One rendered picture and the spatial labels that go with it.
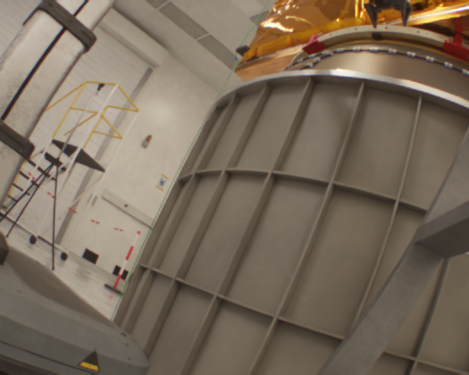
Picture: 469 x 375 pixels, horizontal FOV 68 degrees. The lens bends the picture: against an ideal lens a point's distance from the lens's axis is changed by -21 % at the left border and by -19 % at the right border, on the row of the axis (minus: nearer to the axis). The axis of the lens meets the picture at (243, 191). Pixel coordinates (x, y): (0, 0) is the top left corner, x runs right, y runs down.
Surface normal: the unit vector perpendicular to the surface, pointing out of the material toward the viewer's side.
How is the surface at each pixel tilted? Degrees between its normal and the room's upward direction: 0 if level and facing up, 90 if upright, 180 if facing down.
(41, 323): 45
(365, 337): 93
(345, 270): 90
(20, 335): 90
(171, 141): 90
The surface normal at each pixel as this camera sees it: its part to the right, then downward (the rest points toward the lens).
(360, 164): -0.36, -0.43
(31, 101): 0.72, 0.09
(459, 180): 0.04, -0.24
